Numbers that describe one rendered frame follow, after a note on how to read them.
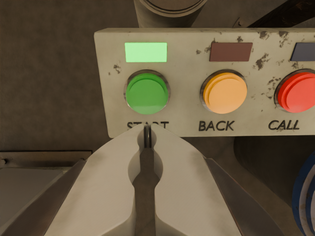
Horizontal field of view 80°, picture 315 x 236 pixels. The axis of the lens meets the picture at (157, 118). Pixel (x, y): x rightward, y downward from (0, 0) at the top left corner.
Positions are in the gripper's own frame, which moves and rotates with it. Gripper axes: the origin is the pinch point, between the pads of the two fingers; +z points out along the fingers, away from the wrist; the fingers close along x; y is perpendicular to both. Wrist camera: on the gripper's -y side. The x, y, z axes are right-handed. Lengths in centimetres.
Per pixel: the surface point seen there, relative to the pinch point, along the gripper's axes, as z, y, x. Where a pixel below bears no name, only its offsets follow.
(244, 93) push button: 5.7, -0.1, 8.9
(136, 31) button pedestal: 7.1, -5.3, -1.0
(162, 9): 18.1, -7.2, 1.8
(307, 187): 17.0, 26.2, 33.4
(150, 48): 6.5, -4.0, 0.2
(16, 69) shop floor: 66, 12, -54
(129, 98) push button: 5.6, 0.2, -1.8
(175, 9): 17.9, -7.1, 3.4
